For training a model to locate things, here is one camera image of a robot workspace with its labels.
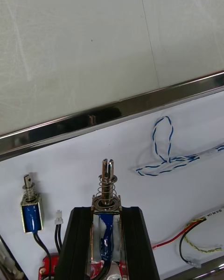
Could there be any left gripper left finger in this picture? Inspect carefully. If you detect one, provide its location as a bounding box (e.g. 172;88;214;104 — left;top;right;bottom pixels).
54;206;93;280

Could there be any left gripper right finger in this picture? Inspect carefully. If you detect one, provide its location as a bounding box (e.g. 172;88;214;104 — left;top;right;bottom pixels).
120;206;161;280

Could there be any red black wire harness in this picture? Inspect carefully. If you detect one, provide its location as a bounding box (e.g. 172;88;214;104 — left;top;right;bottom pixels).
151;206;224;269

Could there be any metal solenoid with blue label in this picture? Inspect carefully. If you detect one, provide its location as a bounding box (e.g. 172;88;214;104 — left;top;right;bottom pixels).
20;173;64;280
90;158;123;280

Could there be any blue-white twisted wire harness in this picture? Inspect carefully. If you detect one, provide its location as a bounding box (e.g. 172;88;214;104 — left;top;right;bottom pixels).
135;116;224;177

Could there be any round red circuit board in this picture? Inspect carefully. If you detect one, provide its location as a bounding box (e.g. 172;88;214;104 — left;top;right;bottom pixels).
38;254;124;280

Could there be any white sheet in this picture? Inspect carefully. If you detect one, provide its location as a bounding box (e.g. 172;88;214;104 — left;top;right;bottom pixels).
0;90;224;280

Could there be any steel tray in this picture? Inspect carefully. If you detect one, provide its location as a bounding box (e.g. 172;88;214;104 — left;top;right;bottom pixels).
0;70;224;280

